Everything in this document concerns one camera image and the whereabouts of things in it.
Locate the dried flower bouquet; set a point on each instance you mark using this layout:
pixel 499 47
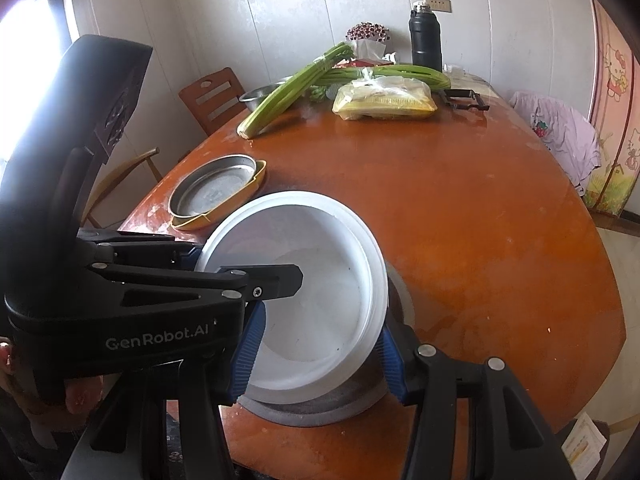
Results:
pixel 367 31

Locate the wall outlet plate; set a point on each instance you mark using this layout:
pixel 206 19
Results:
pixel 437 4

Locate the black peeler tool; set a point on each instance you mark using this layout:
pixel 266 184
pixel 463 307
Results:
pixel 457 94

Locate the person's left hand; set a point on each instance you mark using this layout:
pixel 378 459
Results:
pixel 82 395

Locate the white bouquet wrapping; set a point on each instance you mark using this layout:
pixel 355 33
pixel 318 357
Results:
pixel 372 50

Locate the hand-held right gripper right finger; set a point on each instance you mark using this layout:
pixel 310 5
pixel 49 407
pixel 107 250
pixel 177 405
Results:
pixel 390 360

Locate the steel basin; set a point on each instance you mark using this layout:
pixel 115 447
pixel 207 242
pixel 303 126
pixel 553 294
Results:
pixel 255 97

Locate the paper leaflet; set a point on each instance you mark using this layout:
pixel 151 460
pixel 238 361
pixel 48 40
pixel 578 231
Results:
pixel 582 445

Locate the plastic bag of corn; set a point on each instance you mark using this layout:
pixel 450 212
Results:
pixel 385 102

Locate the purple garment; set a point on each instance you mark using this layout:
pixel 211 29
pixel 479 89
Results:
pixel 555 135

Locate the round metal pan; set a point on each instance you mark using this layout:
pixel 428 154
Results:
pixel 210 192

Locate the stainless steel bowl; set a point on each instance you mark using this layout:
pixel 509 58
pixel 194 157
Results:
pixel 310 412

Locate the black thermos bottle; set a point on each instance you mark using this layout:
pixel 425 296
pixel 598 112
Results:
pixel 425 40

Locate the brown wooden chair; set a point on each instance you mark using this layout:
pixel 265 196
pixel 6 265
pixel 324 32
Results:
pixel 210 100

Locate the light wooden chair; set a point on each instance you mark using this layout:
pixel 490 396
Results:
pixel 125 170

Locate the red package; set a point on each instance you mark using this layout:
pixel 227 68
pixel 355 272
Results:
pixel 360 63

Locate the yellow shell-shaped plate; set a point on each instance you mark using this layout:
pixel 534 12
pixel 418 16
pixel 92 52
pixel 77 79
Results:
pixel 257 180

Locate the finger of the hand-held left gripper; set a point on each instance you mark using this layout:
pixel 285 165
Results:
pixel 270 280
pixel 150 250

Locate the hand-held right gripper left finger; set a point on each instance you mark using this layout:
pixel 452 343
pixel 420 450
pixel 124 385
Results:
pixel 247 355

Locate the white foam fruit net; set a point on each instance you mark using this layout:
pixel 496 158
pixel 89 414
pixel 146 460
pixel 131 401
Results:
pixel 331 93

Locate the celery bunch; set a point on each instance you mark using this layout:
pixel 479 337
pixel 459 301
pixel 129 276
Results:
pixel 415 72
pixel 285 95

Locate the window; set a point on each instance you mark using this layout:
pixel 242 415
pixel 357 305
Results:
pixel 30 35

